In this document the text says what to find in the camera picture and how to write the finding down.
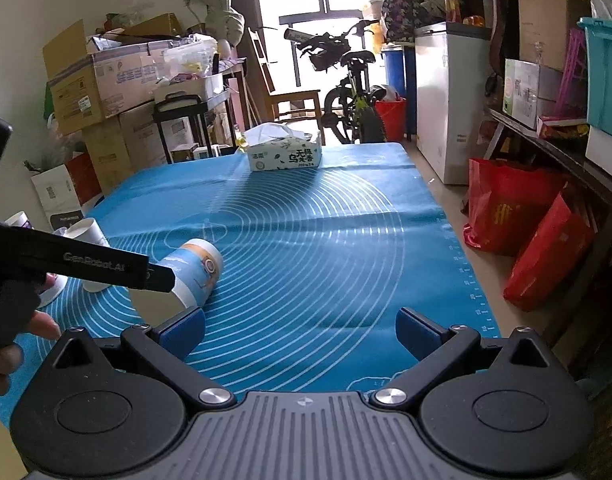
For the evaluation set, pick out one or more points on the white green carton box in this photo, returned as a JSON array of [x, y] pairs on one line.
[[530, 91]]

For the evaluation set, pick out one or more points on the person's left hand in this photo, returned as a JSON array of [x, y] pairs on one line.
[[11, 357]]

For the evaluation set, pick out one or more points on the tall brown cardboard box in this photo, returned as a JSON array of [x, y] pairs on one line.
[[544, 27]]

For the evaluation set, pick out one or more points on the floral fabric bag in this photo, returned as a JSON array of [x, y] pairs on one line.
[[401, 18]]

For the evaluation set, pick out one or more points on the black metal cart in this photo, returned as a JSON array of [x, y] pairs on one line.
[[178, 105]]

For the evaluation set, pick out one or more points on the orange drink bottle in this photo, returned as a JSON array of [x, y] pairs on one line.
[[453, 11]]

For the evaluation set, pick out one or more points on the white red paper bag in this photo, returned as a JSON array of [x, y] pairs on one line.
[[68, 192]]

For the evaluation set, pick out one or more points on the red gift bag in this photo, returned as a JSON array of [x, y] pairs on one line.
[[506, 202], [560, 240]]

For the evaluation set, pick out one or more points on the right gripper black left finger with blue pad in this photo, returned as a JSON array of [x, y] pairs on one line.
[[159, 353]]

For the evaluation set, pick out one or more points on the pink plastic rack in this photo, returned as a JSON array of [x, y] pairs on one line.
[[574, 83]]

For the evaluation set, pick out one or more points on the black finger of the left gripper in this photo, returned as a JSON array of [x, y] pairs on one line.
[[154, 278]]

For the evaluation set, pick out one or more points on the lower stacked cardboard box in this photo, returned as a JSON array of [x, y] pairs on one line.
[[129, 142]]

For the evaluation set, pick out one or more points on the dark wooden shelf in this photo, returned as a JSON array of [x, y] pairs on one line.
[[513, 141]]

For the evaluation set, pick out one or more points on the blue yellow paper cup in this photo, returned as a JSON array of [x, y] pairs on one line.
[[197, 265]]

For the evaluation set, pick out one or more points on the red bucket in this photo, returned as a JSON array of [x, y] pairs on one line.
[[394, 118]]

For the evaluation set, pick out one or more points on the large top cardboard box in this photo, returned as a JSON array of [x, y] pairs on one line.
[[93, 78]]

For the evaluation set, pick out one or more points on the white green tissue box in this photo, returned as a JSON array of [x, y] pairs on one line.
[[274, 146]]

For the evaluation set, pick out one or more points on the black bicycle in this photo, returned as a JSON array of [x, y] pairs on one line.
[[349, 108]]

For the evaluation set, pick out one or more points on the blue water barrel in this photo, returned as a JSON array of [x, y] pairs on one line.
[[394, 60]]

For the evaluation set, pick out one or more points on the purple white paper cup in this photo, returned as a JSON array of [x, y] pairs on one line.
[[54, 283]]

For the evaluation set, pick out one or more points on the red gift bag rear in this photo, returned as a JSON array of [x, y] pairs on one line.
[[506, 202]]

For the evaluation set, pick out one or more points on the clear plastic storage bin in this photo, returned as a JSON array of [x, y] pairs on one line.
[[194, 56]]

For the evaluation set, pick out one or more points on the white chest freezer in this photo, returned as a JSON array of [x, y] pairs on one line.
[[452, 62]]

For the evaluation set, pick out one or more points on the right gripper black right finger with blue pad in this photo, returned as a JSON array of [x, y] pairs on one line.
[[442, 353]]

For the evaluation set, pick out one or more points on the wooden chair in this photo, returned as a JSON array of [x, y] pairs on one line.
[[273, 98]]

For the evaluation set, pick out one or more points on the red gift bag front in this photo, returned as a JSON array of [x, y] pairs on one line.
[[560, 240]]

